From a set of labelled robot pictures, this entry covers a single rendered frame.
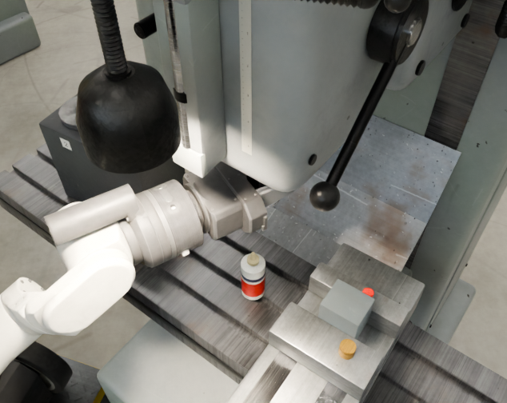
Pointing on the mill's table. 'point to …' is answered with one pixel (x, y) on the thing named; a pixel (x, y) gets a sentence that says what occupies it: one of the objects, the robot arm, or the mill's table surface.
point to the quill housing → (287, 83)
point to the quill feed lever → (403, 33)
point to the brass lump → (347, 349)
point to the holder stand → (101, 177)
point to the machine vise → (385, 333)
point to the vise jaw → (324, 350)
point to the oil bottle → (253, 276)
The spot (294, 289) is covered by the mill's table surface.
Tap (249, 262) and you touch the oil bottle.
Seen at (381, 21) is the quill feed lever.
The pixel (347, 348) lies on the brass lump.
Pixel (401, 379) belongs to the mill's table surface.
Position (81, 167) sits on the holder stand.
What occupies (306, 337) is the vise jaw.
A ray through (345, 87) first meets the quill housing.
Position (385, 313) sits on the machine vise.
